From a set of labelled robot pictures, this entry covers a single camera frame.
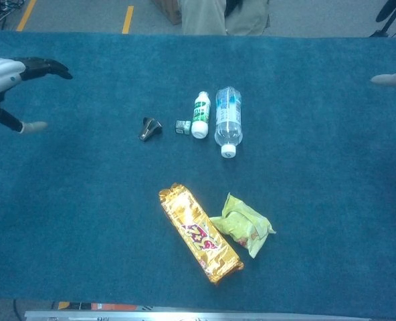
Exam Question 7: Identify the yellow crinkled snack bag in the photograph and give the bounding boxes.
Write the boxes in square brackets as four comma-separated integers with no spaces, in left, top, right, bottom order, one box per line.
[209,193,276,259]

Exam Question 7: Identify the orange black strip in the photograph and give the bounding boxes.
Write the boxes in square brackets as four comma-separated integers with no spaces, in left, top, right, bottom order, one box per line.
[70,302,142,312]

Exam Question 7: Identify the blue felt table cloth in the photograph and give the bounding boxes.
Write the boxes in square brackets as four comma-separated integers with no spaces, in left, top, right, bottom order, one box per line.
[0,29,396,320]

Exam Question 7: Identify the aluminium frame rail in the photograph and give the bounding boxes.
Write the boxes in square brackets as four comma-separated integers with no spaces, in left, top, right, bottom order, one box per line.
[24,310,363,321]

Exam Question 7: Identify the black metal staple remover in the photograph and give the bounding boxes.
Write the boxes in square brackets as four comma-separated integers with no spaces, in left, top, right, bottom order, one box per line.
[138,116,163,142]

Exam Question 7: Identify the black tripod stand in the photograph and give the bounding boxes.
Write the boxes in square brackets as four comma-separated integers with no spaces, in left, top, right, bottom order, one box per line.
[368,0,396,38]

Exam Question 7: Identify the yellow floor tape strip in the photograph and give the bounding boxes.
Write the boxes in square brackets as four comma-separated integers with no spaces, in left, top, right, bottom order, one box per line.
[16,0,37,32]
[122,5,135,35]

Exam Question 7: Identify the person in beige trousers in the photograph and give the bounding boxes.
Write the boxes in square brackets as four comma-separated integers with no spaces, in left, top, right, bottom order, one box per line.
[179,0,271,37]

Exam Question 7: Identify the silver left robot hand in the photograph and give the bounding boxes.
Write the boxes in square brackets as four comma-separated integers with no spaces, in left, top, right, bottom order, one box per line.
[0,56,74,134]

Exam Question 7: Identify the clear plastic water bottle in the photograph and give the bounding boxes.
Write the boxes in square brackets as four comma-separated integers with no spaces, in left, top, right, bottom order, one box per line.
[214,86,243,158]

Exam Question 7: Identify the long golden yellow biscuit pack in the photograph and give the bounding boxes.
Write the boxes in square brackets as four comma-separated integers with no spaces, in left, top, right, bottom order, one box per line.
[159,182,245,285]

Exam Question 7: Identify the small white green-label milk bottle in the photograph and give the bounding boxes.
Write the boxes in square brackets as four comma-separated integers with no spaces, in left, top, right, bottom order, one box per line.
[191,90,211,140]

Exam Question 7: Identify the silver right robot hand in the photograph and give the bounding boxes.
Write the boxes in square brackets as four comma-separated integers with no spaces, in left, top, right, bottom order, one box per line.
[370,68,396,87]

